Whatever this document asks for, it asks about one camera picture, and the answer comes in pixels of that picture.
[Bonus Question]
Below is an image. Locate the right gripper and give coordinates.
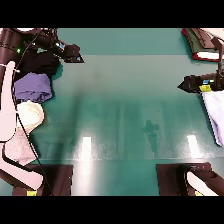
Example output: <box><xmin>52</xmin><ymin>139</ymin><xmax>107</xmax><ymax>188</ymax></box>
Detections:
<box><xmin>177</xmin><ymin>74</ymin><xmax>204</xmax><ymax>95</ymax></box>

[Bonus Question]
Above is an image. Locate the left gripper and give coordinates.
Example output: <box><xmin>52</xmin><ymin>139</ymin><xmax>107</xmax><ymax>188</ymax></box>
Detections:
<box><xmin>62</xmin><ymin>43</ymin><xmax>85</xmax><ymax>64</ymax></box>

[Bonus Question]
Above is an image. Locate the black garment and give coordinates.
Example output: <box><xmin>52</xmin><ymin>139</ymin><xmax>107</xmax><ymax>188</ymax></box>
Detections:
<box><xmin>20</xmin><ymin>50</ymin><xmax>62</xmax><ymax>80</ymax></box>

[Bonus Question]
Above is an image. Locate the lavender garment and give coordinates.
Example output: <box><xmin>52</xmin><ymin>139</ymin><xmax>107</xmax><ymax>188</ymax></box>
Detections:
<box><xmin>201</xmin><ymin>89</ymin><xmax>224</xmax><ymax>148</ymax></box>

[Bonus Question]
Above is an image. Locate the dark green garment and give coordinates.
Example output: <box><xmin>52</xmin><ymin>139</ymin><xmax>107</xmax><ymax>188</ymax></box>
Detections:
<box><xmin>185</xmin><ymin>28</ymin><xmax>216</xmax><ymax>54</ymax></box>

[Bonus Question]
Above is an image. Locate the purple garment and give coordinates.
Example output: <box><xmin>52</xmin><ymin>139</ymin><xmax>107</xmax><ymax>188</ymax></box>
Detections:
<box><xmin>13</xmin><ymin>72</ymin><xmax>54</xmax><ymax>105</ymax></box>

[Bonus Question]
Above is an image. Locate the cream garment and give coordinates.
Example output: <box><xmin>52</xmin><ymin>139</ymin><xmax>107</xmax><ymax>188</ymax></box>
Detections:
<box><xmin>16</xmin><ymin>99</ymin><xmax>46</xmax><ymax>135</ymax></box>

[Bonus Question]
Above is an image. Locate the pale grey garment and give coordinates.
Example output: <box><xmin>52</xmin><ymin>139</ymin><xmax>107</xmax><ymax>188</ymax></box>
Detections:
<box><xmin>3</xmin><ymin>128</ymin><xmax>38</xmax><ymax>167</ymax></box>

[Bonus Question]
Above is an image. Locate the black cable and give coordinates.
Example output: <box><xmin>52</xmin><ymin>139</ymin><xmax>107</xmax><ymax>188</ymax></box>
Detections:
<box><xmin>11</xmin><ymin>28</ymin><xmax>54</xmax><ymax>197</ymax></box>

